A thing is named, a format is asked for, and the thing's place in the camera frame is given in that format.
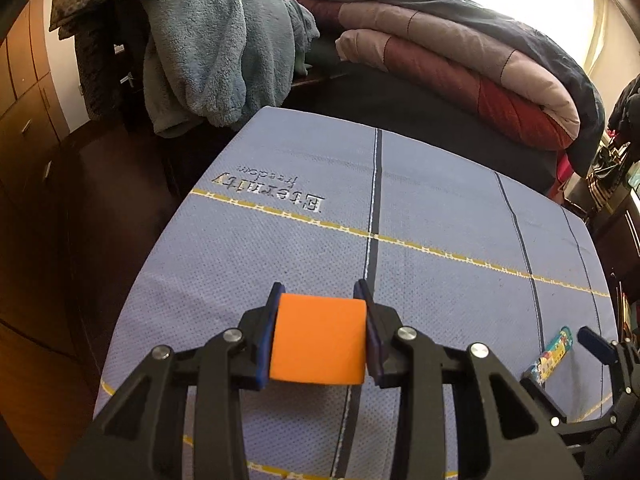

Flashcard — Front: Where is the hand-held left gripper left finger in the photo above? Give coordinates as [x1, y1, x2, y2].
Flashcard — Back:
[57, 281, 286, 480]

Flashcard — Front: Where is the brown wooden wardrobe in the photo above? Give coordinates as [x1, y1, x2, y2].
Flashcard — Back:
[0, 0, 86, 221]

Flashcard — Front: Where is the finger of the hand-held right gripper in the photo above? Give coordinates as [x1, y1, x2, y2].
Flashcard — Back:
[577, 326, 640, 406]
[520, 377, 640, 463]

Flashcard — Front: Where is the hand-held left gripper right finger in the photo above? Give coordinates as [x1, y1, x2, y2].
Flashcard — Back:
[352, 279, 586, 480]

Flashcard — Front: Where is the blue checked table cover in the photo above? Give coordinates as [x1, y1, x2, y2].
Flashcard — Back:
[94, 106, 617, 480]

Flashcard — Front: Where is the white curtain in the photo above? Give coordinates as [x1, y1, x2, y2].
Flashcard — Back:
[580, 0, 640, 91]

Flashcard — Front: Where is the colourful candy wrapper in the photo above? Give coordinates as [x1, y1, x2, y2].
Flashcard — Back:
[530, 325, 573, 386]

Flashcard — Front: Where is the dark wooden dresser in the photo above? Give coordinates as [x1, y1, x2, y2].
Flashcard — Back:
[590, 195, 640, 341]

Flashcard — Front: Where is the black hanging jacket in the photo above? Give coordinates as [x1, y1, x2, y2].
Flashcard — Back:
[607, 75, 640, 136]

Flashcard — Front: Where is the pink and red patchwork quilt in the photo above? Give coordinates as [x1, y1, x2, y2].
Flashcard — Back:
[280, 0, 581, 151]

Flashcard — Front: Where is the orange foam cube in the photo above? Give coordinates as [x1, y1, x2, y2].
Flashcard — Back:
[269, 294, 368, 386]

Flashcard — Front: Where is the light blue fleece robe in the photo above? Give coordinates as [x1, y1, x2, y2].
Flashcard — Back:
[141, 0, 321, 138]

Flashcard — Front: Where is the folded pink red quilt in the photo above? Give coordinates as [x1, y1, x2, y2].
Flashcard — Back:
[265, 0, 606, 176]

